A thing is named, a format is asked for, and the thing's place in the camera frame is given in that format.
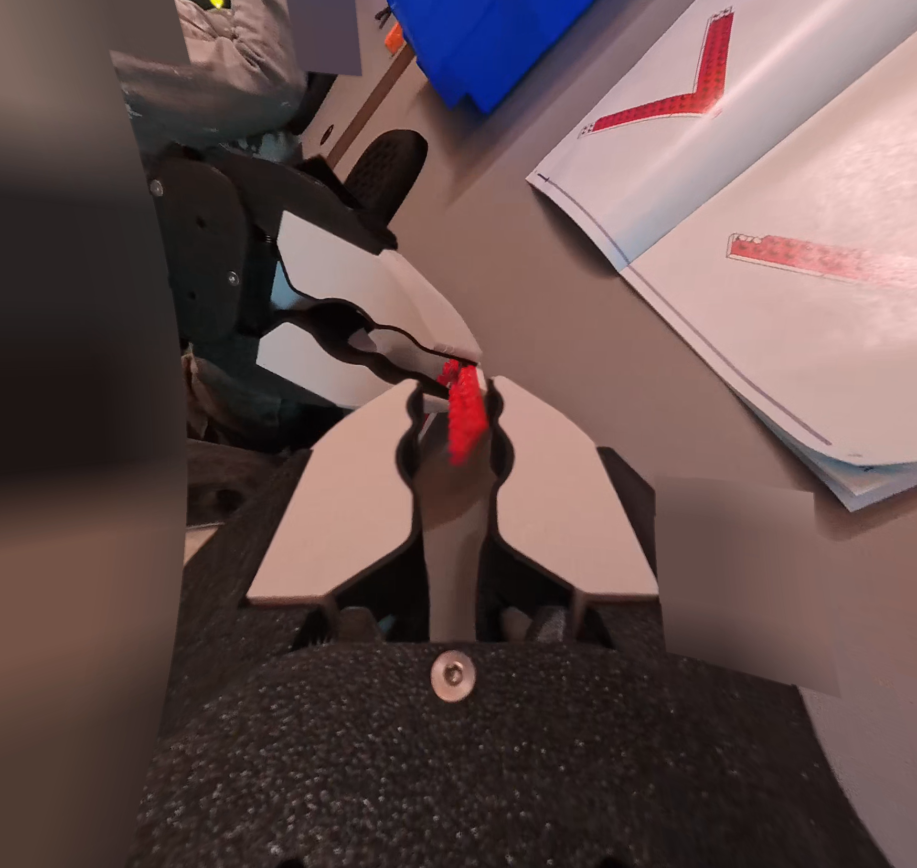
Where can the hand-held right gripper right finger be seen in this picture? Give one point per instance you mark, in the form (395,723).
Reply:
(566,510)

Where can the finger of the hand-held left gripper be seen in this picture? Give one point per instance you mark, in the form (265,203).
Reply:
(372,288)
(308,359)

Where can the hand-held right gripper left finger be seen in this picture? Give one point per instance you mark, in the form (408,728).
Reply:
(344,510)

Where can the red lego plate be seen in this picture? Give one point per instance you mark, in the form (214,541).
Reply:
(467,417)

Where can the lego instruction booklet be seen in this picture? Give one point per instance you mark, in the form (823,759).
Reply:
(716,309)

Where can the person's dark jacket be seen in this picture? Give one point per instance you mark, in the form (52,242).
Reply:
(229,409)

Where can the black mesh office chair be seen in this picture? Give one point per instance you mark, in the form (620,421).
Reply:
(387,166)

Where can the small orange object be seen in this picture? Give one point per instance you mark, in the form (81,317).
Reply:
(394,37)

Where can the blue plastic bin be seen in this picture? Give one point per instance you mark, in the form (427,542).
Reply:
(487,23)

